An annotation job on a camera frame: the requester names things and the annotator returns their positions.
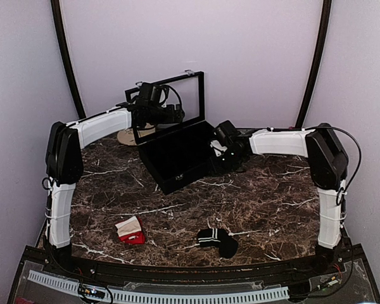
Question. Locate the floral ceramic plate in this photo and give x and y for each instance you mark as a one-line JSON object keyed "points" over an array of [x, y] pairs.
{"points": [[126, 137]]}

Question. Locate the black frame post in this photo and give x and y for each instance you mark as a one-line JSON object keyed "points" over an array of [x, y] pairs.
{"points": [[65, 57], [316, 61]]}

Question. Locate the black compartment display box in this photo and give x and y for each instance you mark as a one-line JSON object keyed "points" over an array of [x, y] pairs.
{"points": [[178, 154]]}

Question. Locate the black white-striped sock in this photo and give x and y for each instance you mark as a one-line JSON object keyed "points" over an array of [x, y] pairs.
{"points": [[219, 238]]}

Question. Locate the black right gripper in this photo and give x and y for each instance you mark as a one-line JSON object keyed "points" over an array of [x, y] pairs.
{"points": [[236, 166]]}

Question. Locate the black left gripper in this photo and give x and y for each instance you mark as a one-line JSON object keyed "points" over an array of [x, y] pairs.
{"points": [[171, 118]]}

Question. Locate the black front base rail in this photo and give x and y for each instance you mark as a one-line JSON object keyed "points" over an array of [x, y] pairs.
{"points": [[291, 271]]}

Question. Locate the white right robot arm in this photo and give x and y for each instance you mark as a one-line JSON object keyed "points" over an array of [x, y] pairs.
{"points": [[320, 146]]}

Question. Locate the red and white sock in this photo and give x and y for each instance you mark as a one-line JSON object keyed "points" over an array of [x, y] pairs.
{"points": [[131, 231]]}

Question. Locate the black left frame post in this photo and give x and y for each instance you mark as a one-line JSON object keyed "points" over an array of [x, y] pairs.
{"points": [[65, 57]]}

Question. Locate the black right frame post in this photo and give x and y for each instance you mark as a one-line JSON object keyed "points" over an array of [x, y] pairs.
{"points": [[316, 61]]}

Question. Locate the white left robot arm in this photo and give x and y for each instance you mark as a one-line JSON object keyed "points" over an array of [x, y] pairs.
{"points": [[64, 165]]}

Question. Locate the white slotted cable duct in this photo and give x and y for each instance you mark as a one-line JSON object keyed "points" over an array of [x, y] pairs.
{"points": [[136, 292]]}

